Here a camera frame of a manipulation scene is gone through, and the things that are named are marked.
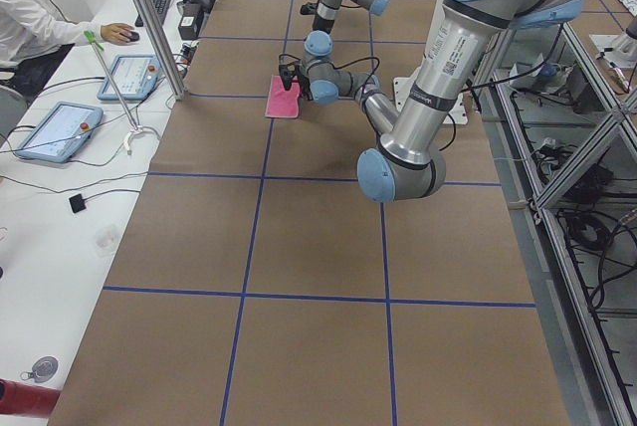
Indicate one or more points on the aluminium frame rack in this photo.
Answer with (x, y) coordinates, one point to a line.
(563, 127)

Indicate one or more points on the small black square puck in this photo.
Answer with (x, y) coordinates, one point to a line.
(77, 203)

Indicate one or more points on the black box white label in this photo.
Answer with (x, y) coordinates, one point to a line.
(190, 24)

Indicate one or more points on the red cylinder object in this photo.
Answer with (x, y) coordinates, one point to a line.
(26, 400)

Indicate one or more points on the pink grey-backed towel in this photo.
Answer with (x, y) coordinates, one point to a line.
(281, 102)

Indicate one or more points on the far teach pendant tablet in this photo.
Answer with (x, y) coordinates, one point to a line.
(135, 75)

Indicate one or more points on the seated person white hoodie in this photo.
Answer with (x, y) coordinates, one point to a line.
(36, 36)

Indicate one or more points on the aluminium frame post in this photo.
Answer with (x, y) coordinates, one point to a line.
(159, 42)

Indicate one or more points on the round metal badge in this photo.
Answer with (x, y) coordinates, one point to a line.
(43, 369)

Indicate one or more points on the teach pendant tablet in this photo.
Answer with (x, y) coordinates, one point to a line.
(61, 133)
(135, 75)

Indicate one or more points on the near teach pendant tablet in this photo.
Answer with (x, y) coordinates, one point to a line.
(61, 133)

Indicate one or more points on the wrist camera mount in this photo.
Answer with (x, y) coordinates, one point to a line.
(308, 9)
(288, 67)

